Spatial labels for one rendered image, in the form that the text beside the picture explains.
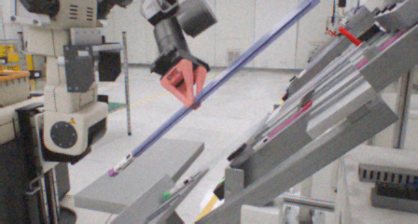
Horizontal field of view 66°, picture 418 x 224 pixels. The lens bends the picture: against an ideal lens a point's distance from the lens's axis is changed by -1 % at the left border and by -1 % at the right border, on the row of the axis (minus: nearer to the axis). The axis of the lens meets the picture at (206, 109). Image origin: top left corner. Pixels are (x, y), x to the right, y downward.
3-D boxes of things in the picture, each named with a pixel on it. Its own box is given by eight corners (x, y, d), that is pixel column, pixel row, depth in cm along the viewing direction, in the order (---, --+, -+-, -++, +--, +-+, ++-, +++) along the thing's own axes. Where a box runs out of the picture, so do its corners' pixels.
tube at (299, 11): (108, 176, 66) (108, 171, 67) (115, 176, 67) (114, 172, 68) (316, -4, 43) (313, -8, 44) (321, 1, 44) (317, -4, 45)
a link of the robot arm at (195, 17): (163, 24, 74) (140, 2, 67) (204, -6, 71) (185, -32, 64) (178, 63, 68) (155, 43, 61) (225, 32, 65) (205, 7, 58)
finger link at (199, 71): (219, 100, 56) (203, 62, 61) (190, 88, 51) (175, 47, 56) (193, 122, 59) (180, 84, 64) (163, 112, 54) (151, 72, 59)
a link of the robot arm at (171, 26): (162, 42, 70) (146, 27, 66) (188, 23, 68) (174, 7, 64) (170, 64, 66) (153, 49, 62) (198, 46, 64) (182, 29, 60)
